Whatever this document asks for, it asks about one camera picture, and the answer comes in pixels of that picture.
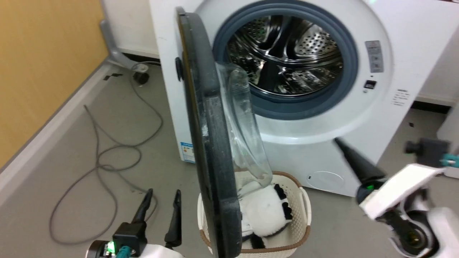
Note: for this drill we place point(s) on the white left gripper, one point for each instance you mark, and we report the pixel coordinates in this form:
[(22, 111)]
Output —
[(161, 252)]

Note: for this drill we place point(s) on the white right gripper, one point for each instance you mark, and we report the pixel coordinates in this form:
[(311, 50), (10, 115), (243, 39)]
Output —
[(398, 186)]

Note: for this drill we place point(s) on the dark grey washing machine door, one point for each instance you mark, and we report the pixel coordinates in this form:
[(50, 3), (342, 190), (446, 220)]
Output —
[(215, 161)]

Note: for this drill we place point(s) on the white front-load washing machine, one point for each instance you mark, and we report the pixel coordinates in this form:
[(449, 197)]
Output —
[(322, 150)]

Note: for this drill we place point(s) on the grey rubber door gasket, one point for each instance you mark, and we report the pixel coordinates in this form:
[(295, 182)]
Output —
[(351, 64)]

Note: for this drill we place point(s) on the steel washing machine drum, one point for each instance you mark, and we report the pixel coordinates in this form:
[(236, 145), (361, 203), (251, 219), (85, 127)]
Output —
[(287, 46)]

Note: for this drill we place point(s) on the blue white energy label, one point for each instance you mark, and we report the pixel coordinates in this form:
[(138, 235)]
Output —
[(186, 152)]

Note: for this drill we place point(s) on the white laundry basket brown rim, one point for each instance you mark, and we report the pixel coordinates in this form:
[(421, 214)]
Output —
[(298, 222)]

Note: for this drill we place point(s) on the white cabinet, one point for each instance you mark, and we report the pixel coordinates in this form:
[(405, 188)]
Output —
[(452, 132)]

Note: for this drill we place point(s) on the black and white panda plush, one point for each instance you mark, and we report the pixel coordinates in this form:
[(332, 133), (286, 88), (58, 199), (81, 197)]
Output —
[(261, 211)]

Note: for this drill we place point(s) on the grey warning sticker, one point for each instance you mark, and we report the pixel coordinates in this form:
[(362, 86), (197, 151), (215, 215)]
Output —
[(374, 56)]

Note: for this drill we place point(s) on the black caster wheel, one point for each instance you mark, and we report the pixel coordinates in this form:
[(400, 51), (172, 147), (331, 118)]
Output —
[(141, 78)]

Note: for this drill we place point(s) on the black floor tape piece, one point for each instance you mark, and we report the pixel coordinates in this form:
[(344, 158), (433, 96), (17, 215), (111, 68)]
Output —
[(113, 76)]

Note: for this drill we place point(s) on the grey bent metal leg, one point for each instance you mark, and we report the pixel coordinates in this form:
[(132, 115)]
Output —
[(107, 43)]

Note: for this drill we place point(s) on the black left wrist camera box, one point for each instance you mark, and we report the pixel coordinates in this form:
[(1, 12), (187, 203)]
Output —
[(129, 234)]

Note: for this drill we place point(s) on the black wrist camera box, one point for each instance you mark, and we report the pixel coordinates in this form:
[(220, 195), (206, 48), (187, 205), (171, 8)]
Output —
[(129, 234), (430, 150)]

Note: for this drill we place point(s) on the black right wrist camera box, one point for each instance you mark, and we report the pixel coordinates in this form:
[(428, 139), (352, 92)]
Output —
[(430, 150)]

